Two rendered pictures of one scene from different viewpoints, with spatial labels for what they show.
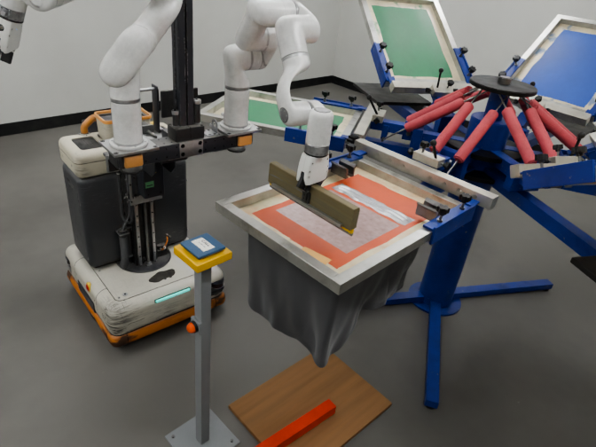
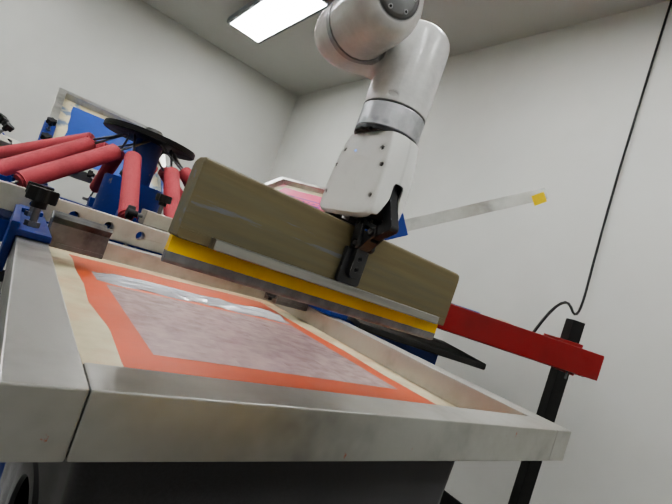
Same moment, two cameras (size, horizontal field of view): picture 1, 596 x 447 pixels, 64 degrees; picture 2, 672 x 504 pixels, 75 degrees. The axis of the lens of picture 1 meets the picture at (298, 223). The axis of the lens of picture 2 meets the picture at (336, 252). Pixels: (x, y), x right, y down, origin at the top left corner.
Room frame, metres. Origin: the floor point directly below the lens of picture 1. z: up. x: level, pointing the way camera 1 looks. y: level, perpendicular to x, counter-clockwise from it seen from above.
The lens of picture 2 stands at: (1.29, 0.46, 1.08)
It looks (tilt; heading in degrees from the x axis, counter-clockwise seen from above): 2 degrees up; 282
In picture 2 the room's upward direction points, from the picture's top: 19 degrees clockwise
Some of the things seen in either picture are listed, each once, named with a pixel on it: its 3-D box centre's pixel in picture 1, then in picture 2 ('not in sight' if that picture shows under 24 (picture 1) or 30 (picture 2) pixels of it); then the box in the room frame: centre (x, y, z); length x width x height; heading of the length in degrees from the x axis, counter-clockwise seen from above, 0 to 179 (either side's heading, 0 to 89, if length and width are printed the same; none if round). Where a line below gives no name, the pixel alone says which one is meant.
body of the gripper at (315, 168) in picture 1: (314, 165); (372, 175); (1.38, -0.03, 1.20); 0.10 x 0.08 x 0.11; 138
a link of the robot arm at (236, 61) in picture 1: (239, 66); not in sight; (1.83, 0.29, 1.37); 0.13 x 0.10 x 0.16; 126
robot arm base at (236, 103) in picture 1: (234, 105); not in sight; (1.84, 0.31, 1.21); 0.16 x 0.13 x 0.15; 43
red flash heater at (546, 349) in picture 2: not in sight; (490, 330); (0.99, -1.33, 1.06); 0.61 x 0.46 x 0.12; 18
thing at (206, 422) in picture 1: (202, 357); not in sight; (1.21, 0.28, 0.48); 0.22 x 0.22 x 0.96; 48
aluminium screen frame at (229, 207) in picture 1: (349, 208); (233, 312); (1.55, -0.18, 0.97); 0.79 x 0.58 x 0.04; 138
